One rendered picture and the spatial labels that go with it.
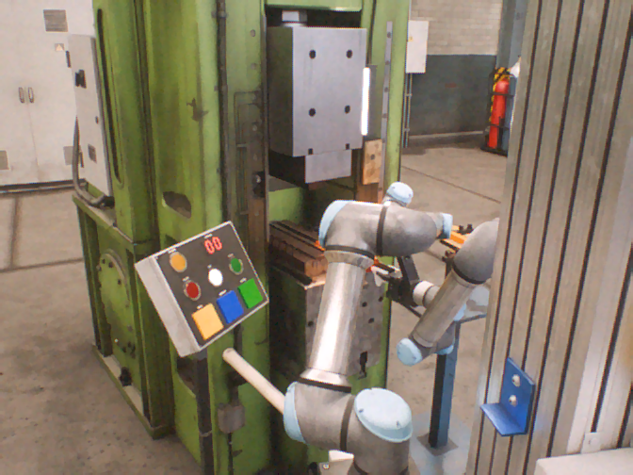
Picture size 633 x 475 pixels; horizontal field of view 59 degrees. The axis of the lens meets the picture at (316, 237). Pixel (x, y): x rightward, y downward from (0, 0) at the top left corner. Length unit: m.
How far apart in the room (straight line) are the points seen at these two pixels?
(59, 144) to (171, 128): 4.98
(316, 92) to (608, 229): 1.31
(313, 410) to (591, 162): 0.73
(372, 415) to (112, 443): 1.85
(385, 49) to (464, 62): 7.75
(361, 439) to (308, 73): 1.15
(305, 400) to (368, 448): 0.16
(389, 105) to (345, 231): 1.14
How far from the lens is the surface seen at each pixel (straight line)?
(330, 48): 1.90
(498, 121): 9.35
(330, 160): 1.95
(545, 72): 0.83
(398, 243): 1.22
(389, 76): 2.28
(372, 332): 2.27
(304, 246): 2.12
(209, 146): 1.85
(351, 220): 1.23
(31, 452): 2.92
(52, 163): 7.15
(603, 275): 0.73
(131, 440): 2.83
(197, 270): 1.59
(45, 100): 7.04
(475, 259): 1.40
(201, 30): 1.82
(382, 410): 1.17
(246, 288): 1.69
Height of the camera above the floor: 1.75
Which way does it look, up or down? 20 degrees down
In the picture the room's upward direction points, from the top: 1 degrees clockwise
